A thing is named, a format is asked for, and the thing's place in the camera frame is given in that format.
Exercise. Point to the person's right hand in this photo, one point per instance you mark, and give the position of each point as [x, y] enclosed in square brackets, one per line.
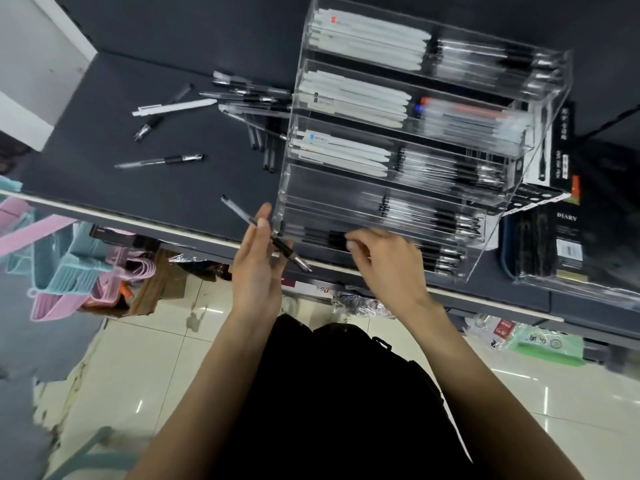
[395, 274]

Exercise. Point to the person's left hand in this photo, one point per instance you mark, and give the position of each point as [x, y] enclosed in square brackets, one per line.
[255, 274]

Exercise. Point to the person's left thumb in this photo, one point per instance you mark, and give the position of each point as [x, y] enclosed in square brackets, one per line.
[284, 254]

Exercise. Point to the person's right thumb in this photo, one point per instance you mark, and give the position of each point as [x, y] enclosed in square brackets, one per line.
[361, 250]

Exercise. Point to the clear gel pen black grip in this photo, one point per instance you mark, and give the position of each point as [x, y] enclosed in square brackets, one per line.
[235, 207]

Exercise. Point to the person's left forearm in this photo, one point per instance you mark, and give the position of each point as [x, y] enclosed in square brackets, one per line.
[210, 394]

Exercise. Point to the person's right forearm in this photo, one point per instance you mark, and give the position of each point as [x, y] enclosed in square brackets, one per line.
[480, 399]

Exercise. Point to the white and red box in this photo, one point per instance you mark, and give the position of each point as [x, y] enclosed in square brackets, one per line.
[312, 289]

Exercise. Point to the crinkled clear plastic wrap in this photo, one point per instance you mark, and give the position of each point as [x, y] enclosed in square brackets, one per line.
[362, 305]

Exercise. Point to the row of clear black pens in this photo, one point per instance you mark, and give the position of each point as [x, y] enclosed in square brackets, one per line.
[430, 214]
[450, 169]
[490, 62]
[442, 259]

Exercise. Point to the row of white pens blue mark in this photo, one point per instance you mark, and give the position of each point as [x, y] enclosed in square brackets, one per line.
[340, 152]

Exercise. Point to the brown cardboard box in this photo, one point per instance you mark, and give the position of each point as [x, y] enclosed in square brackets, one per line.
[160, 289]

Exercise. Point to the clear acrylic tiered pen rack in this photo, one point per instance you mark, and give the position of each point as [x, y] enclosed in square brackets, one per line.
[500, 214]

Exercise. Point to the clear capped gel pen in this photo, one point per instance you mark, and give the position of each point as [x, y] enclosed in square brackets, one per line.
[170, 159]

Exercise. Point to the row of white pens black mark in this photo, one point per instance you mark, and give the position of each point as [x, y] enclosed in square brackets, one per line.
[350, 97]

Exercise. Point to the pile of loose clear pens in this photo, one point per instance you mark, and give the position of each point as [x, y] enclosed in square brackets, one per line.
[255, 102]

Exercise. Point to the white and red packet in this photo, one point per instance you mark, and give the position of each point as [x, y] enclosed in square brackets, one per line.
[495, 330]

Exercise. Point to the person's black clothing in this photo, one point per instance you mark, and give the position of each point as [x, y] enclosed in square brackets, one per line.
[345, 409]

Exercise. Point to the row of red and blue pens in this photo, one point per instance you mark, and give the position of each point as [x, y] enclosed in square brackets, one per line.
[470, 122]

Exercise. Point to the white perforated binder spine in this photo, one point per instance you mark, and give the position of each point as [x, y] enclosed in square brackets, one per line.
[535, 199]

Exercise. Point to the white retractable pen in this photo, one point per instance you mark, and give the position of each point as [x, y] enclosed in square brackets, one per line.
[175, 106]

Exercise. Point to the dark slim pen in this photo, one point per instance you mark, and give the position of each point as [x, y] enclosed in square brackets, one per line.
[155, 123]

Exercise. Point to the pile of pink and blue hangers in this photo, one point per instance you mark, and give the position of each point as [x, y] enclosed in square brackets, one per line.
[75, 269]

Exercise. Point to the green packet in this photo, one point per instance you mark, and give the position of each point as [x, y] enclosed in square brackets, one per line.
[547, 347]

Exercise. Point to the row of white pens red mark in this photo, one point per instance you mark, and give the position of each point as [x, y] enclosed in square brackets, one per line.
[370, 37]

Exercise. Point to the black diary notebook in wrap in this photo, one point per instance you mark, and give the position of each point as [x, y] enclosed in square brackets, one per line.
[580, 234]

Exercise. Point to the black pen box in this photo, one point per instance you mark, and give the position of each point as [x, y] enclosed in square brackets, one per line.
[557, 149]

